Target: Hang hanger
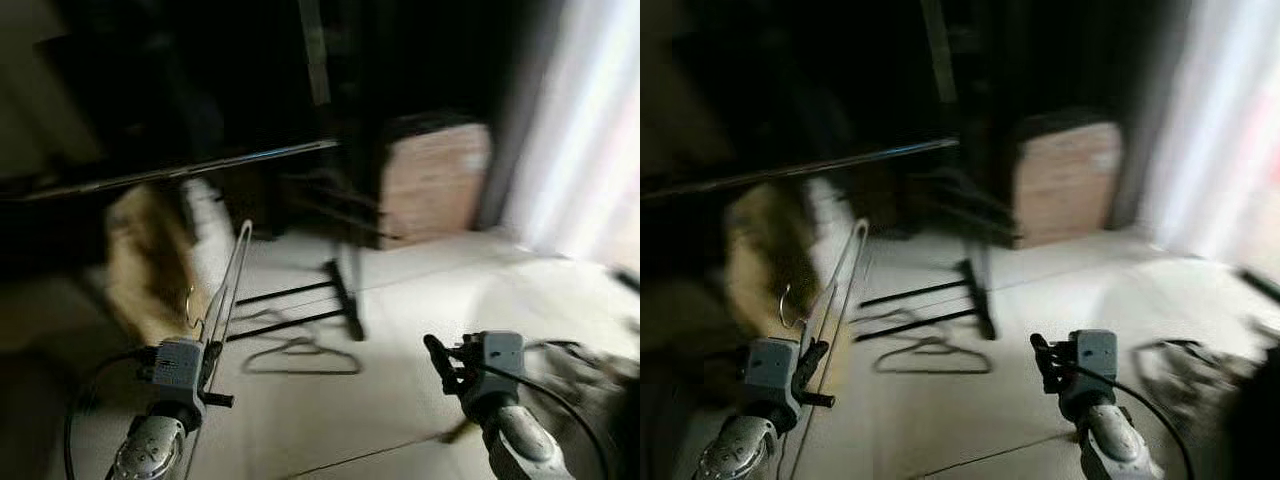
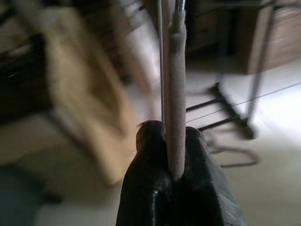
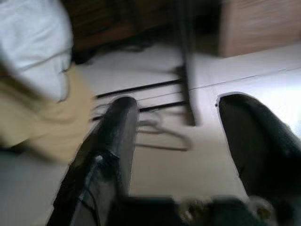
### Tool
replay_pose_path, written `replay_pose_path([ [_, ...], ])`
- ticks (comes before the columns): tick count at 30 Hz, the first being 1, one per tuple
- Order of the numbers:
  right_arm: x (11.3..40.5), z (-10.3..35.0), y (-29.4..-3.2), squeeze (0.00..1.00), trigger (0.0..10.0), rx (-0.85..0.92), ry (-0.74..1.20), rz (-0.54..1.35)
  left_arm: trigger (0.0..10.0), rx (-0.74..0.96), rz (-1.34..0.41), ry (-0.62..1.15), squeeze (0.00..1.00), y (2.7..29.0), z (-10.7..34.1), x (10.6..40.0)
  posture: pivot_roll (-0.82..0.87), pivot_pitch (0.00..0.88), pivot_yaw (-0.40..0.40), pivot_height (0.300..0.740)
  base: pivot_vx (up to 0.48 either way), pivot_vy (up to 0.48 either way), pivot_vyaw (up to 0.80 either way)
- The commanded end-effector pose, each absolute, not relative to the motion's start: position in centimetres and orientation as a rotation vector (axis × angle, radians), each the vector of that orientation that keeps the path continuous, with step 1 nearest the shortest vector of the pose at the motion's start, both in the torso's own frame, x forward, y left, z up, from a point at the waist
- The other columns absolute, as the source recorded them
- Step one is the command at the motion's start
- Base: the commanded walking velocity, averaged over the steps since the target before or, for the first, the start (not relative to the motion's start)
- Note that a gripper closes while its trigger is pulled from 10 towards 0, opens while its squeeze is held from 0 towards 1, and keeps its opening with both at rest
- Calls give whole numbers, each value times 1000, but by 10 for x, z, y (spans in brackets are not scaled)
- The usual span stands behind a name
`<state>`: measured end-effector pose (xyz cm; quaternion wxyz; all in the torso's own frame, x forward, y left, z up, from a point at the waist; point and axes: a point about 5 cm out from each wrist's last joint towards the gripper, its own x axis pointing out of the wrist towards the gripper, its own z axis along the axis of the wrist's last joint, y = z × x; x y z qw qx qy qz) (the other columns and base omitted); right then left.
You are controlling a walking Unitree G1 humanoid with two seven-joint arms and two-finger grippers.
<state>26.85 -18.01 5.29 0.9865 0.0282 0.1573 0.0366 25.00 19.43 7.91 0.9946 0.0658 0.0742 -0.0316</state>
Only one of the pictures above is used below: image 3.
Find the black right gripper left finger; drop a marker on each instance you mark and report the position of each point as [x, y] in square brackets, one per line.
[110, 146]

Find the dark wooden drawer cabinet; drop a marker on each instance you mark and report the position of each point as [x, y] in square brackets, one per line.
[105, 23]

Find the beige garment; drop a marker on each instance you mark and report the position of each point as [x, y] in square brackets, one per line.
[58, 122]

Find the black clothes rack silver rail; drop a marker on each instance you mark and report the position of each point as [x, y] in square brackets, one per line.
[188, 70]

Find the white garment black stripes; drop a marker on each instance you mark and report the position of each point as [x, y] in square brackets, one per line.
[30, 40]

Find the plastic wrapped cardboard box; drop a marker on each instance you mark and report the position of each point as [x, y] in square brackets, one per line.
[258, 26]

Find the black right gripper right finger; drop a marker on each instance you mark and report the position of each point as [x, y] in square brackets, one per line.
[263, 153]

